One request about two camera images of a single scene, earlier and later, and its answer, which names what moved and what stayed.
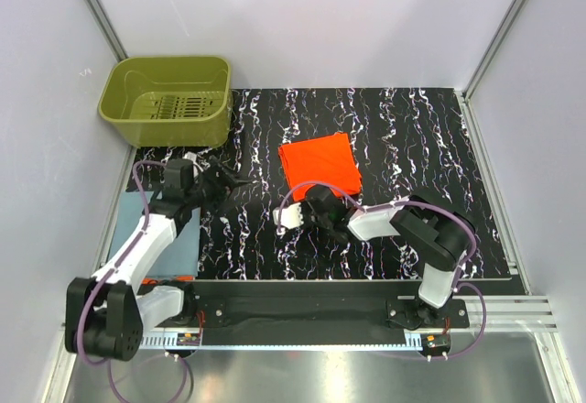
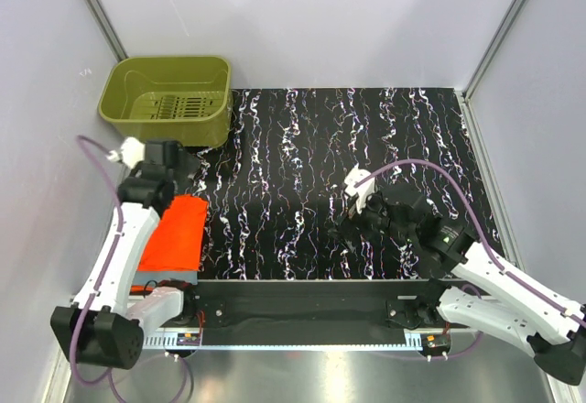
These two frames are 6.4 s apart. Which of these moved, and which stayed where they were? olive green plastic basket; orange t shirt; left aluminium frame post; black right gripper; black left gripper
Moved: black right gripper; black left gripper; orange t shirt
Stayed: left aluminium frame post; olive green plastic basket
